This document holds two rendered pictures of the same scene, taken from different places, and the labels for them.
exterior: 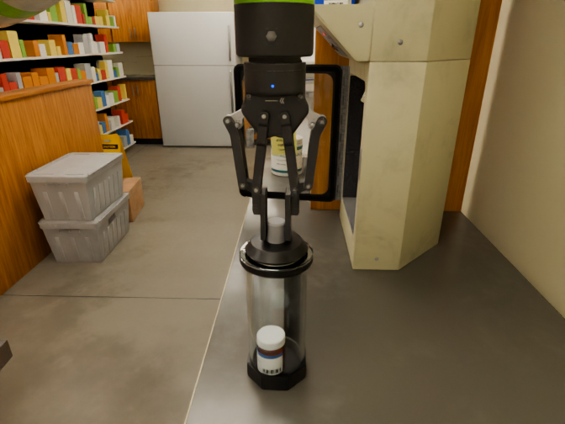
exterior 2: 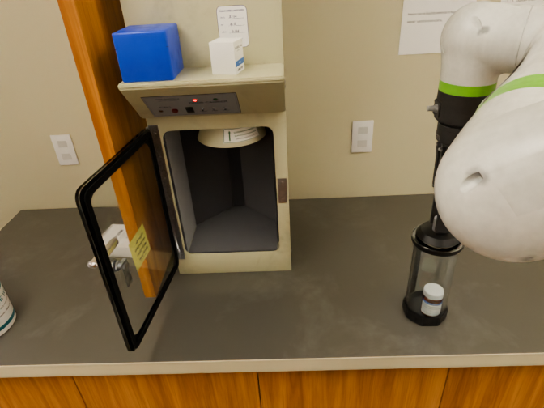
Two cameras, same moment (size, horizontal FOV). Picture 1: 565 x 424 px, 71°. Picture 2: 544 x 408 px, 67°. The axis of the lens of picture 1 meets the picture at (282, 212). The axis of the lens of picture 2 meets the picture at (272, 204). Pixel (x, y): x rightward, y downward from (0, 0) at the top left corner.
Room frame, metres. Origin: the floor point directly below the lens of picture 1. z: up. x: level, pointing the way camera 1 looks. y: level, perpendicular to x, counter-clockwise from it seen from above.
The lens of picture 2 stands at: (0.85, 0.73, 1.70)
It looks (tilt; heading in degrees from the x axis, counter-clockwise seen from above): 31 degrees down; 271
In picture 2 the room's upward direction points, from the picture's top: 4 degrees counter-clockwise
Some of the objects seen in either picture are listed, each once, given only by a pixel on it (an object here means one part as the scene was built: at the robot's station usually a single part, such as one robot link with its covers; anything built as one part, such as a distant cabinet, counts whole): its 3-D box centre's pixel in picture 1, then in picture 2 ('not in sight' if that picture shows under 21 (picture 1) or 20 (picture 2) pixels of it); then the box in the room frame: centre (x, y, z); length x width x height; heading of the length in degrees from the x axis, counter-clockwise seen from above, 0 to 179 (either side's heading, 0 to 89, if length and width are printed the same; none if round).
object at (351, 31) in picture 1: (334, 34); (207, 97); (0.98, -0.12, 1.46); 0.32 x 0.11 x 0.10; 178
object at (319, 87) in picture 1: (287, 135); (139, 237); (1.16, -0.01, 1.19); 0.30 x 0.01 x 0.40; 81
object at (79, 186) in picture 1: (82, 184); not in sight; (2.69, 1.44, 0.49); 0.60 x 0.42 x 0.33; 178
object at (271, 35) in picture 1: (274, 34); (460, 106); (0.51, 0.01, 1.45); 0.12 x 0.09 x 0.06; 177
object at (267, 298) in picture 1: (277, 310); (431, 274); (0.51, 0.01, 1.06); 0.11 x 0.11 x 0.21
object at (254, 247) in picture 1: (276, 241); (439, 230); (0.51, 0.01, 1.18); 0.09 x 0.09 x 0.07
